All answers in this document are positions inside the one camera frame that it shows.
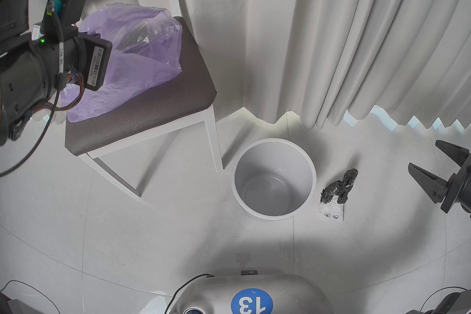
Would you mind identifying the black plastic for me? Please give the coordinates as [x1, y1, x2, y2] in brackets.
[320, 168, 358, 206]

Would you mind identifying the white trash bin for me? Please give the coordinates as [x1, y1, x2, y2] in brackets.
[231, 138, 317, 226]

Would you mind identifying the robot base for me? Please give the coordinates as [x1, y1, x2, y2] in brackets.
[169, 268, 333, 314]

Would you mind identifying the white chair with grey seat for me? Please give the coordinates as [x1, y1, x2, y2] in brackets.
[42, 0, 224, 199]

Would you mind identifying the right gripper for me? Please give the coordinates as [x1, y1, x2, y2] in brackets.
[408, 140, 471, 214]

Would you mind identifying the purple plastic bag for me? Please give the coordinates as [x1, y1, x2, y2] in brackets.
[59, 3, 184, 123]

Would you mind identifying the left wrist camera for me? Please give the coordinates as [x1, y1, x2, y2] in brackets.
[33, 0, 87, 44]

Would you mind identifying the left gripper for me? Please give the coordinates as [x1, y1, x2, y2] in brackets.
[0, 33, 113, 145]

